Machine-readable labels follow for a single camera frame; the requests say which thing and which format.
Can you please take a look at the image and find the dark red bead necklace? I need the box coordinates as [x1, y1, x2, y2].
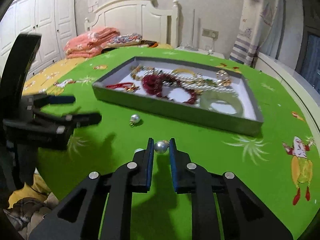
[141, 74, 180, 98]

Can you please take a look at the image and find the yellow flowered bedsheet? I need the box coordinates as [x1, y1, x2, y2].
[21, 44, 173, 97]

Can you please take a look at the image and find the pearl necklace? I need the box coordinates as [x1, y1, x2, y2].
[170, 71, 238, 98]

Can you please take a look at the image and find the gold bangle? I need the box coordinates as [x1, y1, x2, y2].
[172, 68, 197, 77]

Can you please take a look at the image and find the printed striped curtain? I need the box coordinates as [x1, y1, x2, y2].
[229, 0, 304, 67]

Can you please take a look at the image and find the amber green bead bracelet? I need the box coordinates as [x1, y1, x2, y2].
[130, 65, 160, 80]

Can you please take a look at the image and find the dark orange folded cloth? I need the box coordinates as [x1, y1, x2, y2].
[139, 39, 159, 48]

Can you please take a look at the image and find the red string bracelet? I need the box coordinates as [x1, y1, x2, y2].
[105, 81, 140, 93]

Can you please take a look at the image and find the pink folded blanket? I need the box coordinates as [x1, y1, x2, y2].
[64, 27, 120, 59]

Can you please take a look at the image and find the white pole lamp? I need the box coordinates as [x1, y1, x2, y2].
[185, 9, 203, 50]

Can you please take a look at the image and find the wall socket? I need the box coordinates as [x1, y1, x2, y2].
[202, 28, 219, 38]

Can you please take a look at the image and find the dark framed window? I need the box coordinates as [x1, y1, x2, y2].
[295, 0, 320, 88]

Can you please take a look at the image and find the patterned pillow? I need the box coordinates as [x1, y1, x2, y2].
[106, 33, 143, 47]

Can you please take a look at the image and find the grey jewelry box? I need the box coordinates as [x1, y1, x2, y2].
[92, 56, 264, 137]

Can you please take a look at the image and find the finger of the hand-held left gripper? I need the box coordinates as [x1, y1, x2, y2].
[32, 94, 76, 105]
[35, 112, 102, 131]

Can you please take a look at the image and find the brown plaid cloth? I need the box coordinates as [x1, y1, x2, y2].
[5, 197, 58, 238]

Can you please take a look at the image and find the white bed headboard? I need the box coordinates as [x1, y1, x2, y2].
[84, 0, 180, 49]

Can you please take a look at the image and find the green jade bangle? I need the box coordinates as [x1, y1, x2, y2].
[200, 90, 245, 117]

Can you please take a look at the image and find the gold ornament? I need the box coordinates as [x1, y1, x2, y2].
[215, 70, 232, 85]

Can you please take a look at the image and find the green printed tablecloth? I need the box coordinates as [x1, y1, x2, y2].
[21, 46, 320, 240]

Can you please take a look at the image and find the white charger cable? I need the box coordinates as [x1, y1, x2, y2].
[206, 36, 215, 55]

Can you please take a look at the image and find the red bead bracelet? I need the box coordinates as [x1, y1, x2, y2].
[156, 76, 198, 105]

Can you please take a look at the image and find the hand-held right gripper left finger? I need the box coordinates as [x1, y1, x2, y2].
[29, 137, 155, 240]

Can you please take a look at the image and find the pearl earring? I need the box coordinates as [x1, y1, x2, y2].
[129, 114, 142, 127]
[154, 140, 170, 155]

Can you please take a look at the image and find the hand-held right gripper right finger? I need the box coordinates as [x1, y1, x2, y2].
[169, 137, 293, 240]

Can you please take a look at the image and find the white nightstand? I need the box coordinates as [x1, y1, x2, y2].
[175, 45, 225, 59]

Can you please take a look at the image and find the white wardrobe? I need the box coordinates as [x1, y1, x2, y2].
[0, 0, 77, 80]

